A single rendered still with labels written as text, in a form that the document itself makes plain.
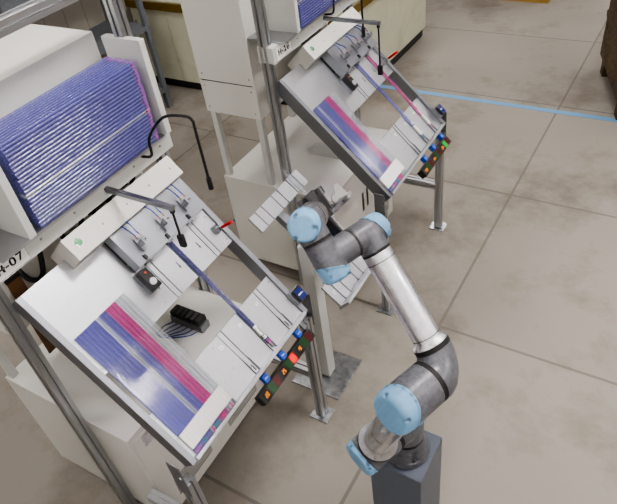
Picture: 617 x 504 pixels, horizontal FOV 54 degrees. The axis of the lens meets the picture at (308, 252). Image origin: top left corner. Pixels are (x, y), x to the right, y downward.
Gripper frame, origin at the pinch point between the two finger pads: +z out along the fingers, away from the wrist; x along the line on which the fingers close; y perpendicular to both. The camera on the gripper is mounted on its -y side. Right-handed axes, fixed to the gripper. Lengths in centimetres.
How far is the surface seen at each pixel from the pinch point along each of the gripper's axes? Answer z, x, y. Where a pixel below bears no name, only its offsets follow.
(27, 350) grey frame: -15, 98, 18
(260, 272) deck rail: 41, 44, -6
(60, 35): 16, 42, 92
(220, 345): 14, 61, -17
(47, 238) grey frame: -13, 71, 41
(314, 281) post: 68, 38, -24
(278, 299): 39, 44, -18
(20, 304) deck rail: -22, 84, 29
